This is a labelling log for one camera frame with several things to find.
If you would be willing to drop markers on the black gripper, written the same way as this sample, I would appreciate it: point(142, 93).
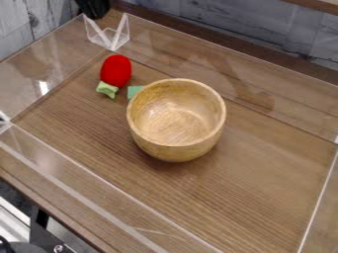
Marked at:
point(94, 8)

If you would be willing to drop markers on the red plush strawberry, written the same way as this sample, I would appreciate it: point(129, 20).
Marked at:
point(116, 75)

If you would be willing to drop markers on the green block behind bowl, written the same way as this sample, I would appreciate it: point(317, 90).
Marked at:
point(133, 91)

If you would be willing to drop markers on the wooden bowl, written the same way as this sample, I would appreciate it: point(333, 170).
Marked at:
point(177, 117)

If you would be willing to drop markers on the clear acrylic tray enclosure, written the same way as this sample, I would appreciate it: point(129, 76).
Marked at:
point(258, 195)

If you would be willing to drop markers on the black table leg bracket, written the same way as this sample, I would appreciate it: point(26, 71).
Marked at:
point(43, 238)

